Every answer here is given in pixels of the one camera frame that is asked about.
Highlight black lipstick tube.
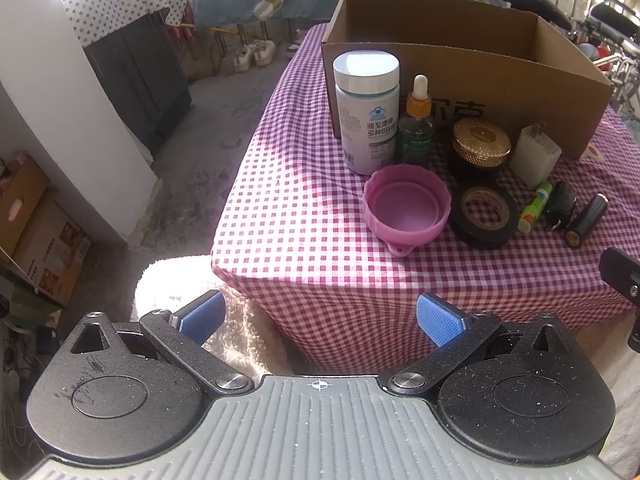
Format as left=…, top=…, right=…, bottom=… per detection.
left=564, top=193, right=608, bottom=249

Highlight black oval case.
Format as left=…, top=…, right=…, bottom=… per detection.
left=544, top=181, right=577, bottom=231

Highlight green lip balm tube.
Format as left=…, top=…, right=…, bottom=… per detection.
left=518, top=181, right=553, bottom=234

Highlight black electrical tape roll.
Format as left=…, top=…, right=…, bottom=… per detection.
left=449, top=183, right=518, bottom=250

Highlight pink collapsible bowl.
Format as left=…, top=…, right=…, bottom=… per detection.
left=362, top=164, right=451, bottom=257

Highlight white power adapter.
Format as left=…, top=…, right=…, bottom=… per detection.
left=510, top=122, right=562, bottom=188

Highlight gold lid black jar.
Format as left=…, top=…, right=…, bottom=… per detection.
left=448, top=118, right=512, bottom=183

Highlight green dropper bottle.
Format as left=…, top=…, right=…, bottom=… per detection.
left=396, top=75, right=436, bottom=167

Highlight white supplement bottle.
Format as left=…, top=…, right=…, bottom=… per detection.
left=333, top=50, right=399, bottom=176

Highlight purple checkered tablecloth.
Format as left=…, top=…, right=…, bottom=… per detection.
left=212, top=25, right=639, bottom=375

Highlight cardboard boxes on floor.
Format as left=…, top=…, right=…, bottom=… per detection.
left=1, top=153, right=91, bottom=307

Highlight wheelchair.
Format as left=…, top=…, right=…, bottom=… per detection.
left=570, top=0, right=639, bottom=131

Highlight brown cardboard box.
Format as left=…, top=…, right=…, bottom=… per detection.
left=322, top=0, right=613, bottom=159

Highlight dark cabinet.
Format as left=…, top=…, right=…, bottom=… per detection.
left=84, top=11, right=192, bottom=153

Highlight black bicycle seat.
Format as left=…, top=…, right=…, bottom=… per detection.
left=504, top=0, right=572, bottom=32

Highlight white sneakers pair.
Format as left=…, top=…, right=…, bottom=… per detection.
left=233, top=40, right=277, bottom=73

